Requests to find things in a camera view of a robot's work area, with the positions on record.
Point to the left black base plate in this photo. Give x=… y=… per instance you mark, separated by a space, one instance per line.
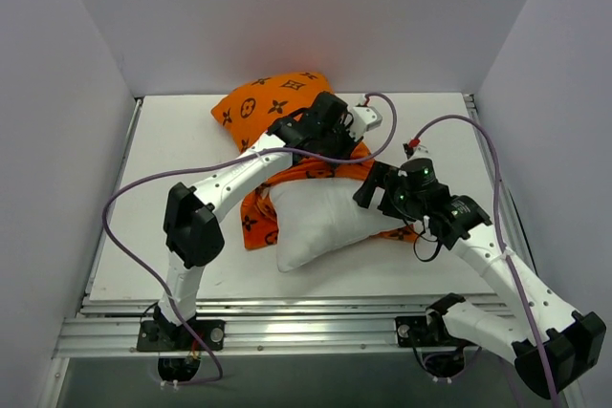
x=153 y=339

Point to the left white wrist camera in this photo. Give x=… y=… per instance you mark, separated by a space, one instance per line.
x=364 y=119

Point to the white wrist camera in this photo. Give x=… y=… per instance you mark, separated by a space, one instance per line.
x=364 y=119
x=414 y=150

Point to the orange patterned pillowcase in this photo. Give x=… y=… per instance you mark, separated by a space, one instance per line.
x=268 y=107

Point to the white pillow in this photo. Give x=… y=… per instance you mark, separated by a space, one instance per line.
x=317 y=216

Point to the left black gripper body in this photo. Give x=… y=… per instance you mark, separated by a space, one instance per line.
x=345 y=141

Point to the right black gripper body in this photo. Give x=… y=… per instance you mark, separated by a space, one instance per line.
x=378 y=186

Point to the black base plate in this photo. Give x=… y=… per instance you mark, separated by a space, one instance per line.
x=153 y=339
x=413 y=330

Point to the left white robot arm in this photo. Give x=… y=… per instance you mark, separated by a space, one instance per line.
x=272 y=142

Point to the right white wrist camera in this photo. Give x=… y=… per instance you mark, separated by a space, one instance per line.
x=414 y=150

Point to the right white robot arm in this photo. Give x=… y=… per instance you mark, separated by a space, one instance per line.
x=548 y=341

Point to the aluminium frame rail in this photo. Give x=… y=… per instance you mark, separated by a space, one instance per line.
x=342 y=325

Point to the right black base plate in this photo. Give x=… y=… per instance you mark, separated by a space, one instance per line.
x=413 y=330

